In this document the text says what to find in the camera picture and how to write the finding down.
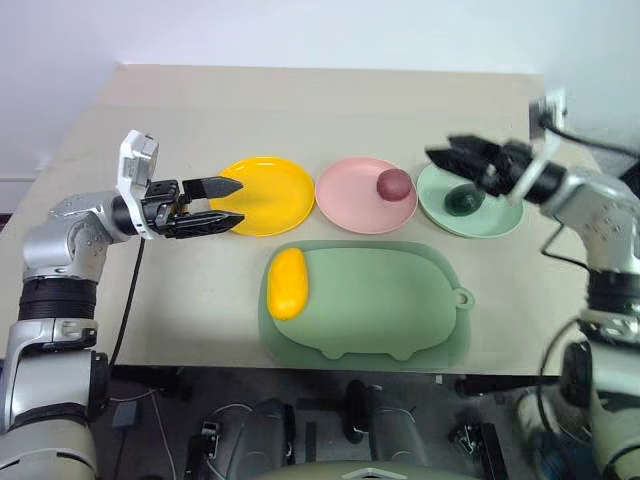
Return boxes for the olive robot torso edge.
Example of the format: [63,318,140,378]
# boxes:
[257,460,484,480]

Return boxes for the green pig-shaped board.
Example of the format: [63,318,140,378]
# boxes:
[269,241,475,362]

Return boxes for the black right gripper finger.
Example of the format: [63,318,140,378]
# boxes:
[447,133,502,157]
[424,145,485,187]

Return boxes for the thin white floor cable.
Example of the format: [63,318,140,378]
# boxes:
[108,388,179,480]

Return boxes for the black upright rounded part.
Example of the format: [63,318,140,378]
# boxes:
[345,379,370,444]

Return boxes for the maroon round fruit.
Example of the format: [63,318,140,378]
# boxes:
[375,168,414,202]

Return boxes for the dark green silicone mat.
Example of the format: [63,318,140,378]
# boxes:
[257,239,474,372]

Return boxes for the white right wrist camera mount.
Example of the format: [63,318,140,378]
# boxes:
[509,88,569,202]

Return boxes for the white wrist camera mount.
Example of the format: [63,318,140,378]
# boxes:
[115,129,162,236]
[509,88,569,202]

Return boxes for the black table frame bar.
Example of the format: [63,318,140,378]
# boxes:
[453,375,559,399]

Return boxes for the pink round plate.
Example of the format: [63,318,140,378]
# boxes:
[315,157,419,235]

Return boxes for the dark green round fruit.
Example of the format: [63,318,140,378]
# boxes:
[444,183,485,219]

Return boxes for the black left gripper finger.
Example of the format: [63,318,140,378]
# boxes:
[181,175,245,201]
[174,211,247,238]

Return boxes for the yellow round plate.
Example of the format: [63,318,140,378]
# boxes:
[215,156,316,238]

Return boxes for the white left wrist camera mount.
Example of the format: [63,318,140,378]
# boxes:
[115,129,162,236]

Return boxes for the light green round plate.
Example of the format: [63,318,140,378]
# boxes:
[416,162,525,239]

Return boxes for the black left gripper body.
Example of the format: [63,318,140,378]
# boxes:
[141,178,191,240]

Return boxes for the small grey floor box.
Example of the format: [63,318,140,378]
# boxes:
[111,402,139,429]

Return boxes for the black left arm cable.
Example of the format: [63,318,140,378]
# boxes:
[107,234,149,369]

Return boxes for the dark rounded grey shape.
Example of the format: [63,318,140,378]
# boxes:
[234,398,297,469]
[368,387,431,467]

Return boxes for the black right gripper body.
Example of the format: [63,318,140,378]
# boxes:
[476,141,534,199]

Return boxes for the yellow oblong fruit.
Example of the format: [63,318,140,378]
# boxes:
[267,247,310,320]

